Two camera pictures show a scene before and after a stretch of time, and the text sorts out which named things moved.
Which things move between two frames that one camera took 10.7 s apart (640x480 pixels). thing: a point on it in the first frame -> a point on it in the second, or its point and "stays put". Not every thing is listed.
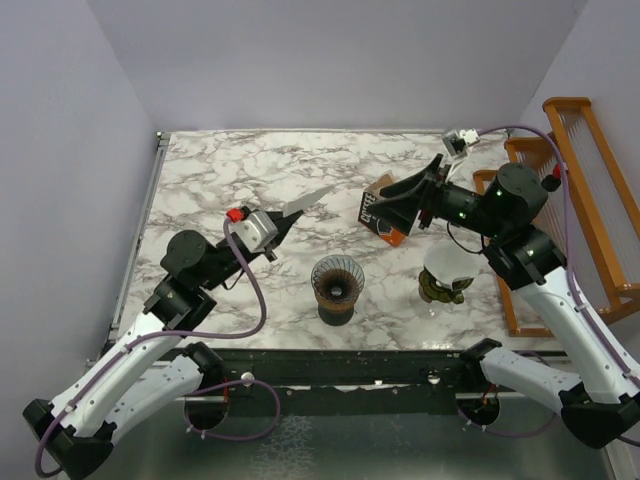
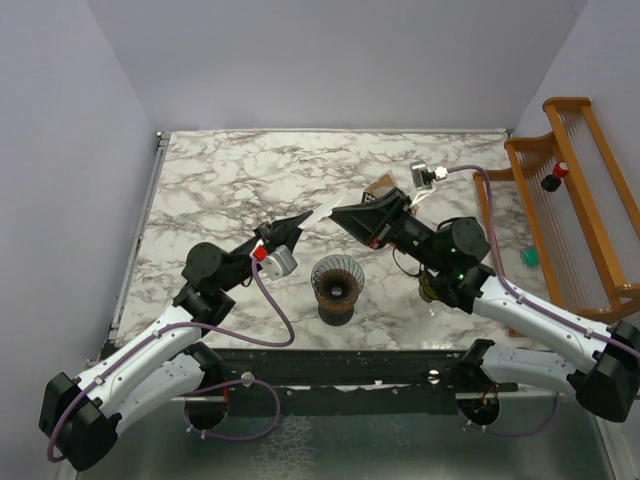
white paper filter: (305, 201) -> (322, 211)
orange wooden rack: (599, 217) stays put
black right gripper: (401, 206) -> (374, 223)
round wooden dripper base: (336, 307) stays put
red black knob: (552, 182) stays put
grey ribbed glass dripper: (338, 279) stays put
